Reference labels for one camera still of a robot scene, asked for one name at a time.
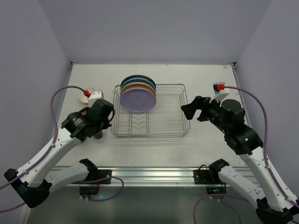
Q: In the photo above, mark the aluminium frame rail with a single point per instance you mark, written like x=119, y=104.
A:
x=149, y=175

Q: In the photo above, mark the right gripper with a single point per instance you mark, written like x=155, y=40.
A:
x=202, y=109

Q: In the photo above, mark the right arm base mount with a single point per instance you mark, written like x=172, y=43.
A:
x=204, y=176

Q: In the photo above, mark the yellow plate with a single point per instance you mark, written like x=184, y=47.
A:
x=137, y=85

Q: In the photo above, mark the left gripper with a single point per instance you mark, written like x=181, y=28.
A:
x=105, y=122

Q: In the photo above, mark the black cup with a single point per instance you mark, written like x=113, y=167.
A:
x=98, y=135

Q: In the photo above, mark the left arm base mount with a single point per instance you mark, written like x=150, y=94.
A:
x=95, y=187

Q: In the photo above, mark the orange bowl white inside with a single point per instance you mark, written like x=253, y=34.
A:
x=82, y=98

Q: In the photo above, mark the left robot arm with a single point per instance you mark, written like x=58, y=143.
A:
x=74, y=130

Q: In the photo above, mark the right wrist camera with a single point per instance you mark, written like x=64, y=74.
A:
x=220, y=92

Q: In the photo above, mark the light blue plate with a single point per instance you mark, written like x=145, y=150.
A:
x=138, y=81

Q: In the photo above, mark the purple plate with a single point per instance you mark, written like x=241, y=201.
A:
x=138, y=100

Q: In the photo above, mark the dark teal plate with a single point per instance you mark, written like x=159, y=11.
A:
x=138, y=78

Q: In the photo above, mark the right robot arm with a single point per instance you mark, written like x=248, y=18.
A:
x=271, y=206

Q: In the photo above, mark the metal wire dish rack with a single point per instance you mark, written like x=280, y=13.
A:
x=166, y=119

